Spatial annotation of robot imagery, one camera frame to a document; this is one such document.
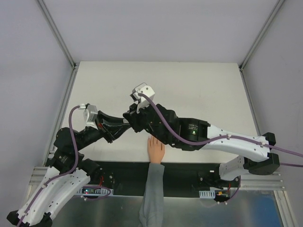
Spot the aluminium frame post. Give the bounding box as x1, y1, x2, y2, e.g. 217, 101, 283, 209
35, 0, 80, 70
238, 0, 287, 71

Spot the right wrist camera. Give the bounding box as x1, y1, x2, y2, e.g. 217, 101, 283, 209
130, 83, 155, 113

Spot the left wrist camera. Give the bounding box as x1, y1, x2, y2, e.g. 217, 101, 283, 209
79, 104, 98, 129

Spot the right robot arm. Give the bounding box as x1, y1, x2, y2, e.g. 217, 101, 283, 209
123, 104, 280, 187

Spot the white cable duct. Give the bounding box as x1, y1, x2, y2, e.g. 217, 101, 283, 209
75, 186, 113, 197
198, 189, 230, 199

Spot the right white cable duct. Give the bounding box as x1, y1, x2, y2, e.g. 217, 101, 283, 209
198, 189, 230, 199

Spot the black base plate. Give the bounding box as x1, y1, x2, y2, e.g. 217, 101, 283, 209
77, 162, 241, 201

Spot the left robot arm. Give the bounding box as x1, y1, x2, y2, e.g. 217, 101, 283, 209
7, 105, 130, 227

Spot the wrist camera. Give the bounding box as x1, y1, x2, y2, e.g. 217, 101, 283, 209
79, 104, 98, 129
130, 83, 155, 113

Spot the grey sleeved forearm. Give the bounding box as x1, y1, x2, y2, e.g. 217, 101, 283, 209
138, 163, 165, 227

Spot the left aluminium frame post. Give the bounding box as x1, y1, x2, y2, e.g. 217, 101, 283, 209
35, 0, 80, 70

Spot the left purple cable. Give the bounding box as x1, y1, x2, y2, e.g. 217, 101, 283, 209
15, 105, 83, 227

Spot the right aluminium frame post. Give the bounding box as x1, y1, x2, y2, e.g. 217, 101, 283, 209
238, 0, 287, 71

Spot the left white cable duct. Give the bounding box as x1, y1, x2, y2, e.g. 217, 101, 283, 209
75, 186, 113, 197

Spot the mannequin hand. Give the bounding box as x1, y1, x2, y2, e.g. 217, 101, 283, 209
147, 136, 165, 164

